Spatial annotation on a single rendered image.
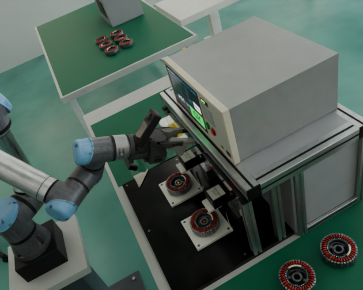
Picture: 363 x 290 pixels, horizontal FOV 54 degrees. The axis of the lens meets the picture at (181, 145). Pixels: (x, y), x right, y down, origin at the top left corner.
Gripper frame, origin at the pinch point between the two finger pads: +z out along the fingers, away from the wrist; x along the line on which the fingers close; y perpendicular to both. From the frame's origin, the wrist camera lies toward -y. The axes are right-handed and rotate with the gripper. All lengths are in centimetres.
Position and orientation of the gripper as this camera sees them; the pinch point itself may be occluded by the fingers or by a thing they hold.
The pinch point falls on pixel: (188, 134)
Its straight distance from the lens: 114.1
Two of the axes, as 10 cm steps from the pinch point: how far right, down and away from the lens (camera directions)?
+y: -1.3, 8.5, 5.1
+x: 4.1, 5.2, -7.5
